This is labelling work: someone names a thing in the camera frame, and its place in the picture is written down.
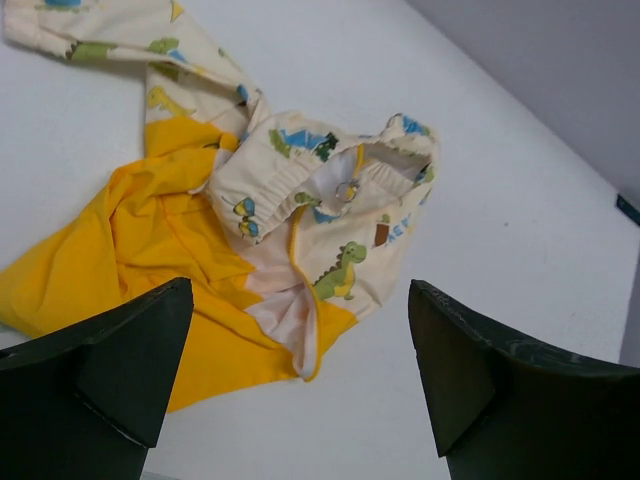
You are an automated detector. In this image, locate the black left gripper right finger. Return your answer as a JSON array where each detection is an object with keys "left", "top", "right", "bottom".
[{"left": 408, "top": 280, "right": 639, "bottom": 479}]

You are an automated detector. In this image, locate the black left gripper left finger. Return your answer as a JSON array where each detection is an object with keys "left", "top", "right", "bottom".
[{"left": 1, "top": 278, "right": 194, "bottom": 479}]

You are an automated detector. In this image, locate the yellow dinosaur print kids jacket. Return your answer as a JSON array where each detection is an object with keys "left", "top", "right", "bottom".
[{"left": 1, "top": 1, "right": 439, "bottom": 411}]

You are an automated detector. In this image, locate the dark blue corner label right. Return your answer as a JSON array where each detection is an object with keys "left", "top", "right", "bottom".
[{"left": 615, "top": 194, "right": 640, "bottom": 226}]

